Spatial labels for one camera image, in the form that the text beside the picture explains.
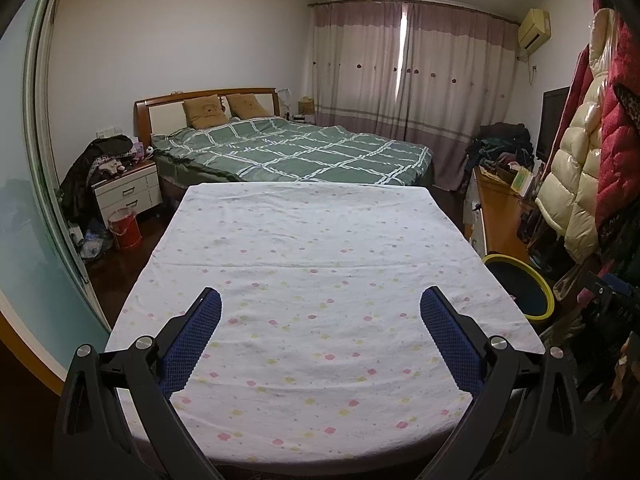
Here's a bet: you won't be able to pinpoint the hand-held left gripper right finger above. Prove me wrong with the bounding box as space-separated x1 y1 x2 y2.
419 286 596 480

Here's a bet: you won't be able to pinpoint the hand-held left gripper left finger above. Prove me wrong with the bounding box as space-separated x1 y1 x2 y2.
52 287 223 480

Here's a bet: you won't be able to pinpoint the dark bin with yellow rim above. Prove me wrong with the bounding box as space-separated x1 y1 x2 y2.
482 254 556 322

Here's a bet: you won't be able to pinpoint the clear plastic bag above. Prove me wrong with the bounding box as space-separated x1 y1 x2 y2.
552 260 588 303

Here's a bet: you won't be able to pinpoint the cream puffer jacket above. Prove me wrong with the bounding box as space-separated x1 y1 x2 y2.
535 7 616 263

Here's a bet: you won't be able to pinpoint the red bucket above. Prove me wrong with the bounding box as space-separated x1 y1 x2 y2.
107 207 143 251

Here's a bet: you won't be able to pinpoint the wooden desk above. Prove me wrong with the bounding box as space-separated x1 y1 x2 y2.
470 165 541 261

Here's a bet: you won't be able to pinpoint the floral white tablecloth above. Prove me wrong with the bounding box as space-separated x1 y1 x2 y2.
104 182 547 463

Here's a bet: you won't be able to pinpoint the crumpled bags on floor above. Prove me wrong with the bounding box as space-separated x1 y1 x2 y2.
75 230 108 263

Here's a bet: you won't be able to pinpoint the green box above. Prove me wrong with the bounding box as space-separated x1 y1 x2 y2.
510 166 538 197

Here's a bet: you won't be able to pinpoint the red quilted jacket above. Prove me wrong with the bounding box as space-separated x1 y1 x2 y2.
570 10 640 261

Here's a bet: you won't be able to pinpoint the white nightstand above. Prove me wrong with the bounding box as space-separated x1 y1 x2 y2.
91 161 163 228

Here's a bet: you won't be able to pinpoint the clothes pile on desk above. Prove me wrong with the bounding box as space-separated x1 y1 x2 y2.
465 122 535 173

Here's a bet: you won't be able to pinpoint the black television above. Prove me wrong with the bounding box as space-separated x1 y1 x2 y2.
536 86 572 162

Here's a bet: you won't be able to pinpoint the leopard print scarf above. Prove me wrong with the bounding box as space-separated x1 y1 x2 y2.
612 82 640 126

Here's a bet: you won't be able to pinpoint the dark clothes pile on nightstand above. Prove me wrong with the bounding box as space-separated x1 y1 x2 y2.
59 135 156 221

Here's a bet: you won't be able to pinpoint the green plaid duvet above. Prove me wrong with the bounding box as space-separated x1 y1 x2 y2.
151 116 434 184

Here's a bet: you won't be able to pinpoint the wooden bed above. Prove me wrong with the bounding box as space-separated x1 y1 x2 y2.
134 87 435 201

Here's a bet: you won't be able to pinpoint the brown bear face pillow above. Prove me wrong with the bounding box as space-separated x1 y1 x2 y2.
181 94 231 130

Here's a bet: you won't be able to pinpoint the glass wardrobe sliding door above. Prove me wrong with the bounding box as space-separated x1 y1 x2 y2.
0 0 113 336

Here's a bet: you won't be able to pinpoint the wide pink and white curtain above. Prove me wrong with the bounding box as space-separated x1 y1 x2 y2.
397 2 518 191

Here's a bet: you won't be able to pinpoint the yellowed air conditioner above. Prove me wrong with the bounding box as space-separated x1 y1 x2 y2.
517 7 552 58

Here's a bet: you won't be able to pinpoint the narrow pink and white curtain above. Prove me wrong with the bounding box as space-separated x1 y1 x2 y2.
309 2 407 138

